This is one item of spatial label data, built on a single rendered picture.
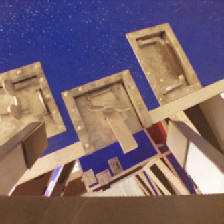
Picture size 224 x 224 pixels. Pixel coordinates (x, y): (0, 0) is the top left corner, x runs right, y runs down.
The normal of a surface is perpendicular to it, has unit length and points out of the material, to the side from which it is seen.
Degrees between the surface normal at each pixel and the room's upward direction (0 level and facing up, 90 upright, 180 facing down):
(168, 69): 90
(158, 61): 90
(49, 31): 90
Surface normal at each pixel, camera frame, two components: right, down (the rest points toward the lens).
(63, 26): 0.16, -0.21
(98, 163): 0.02, -0.49
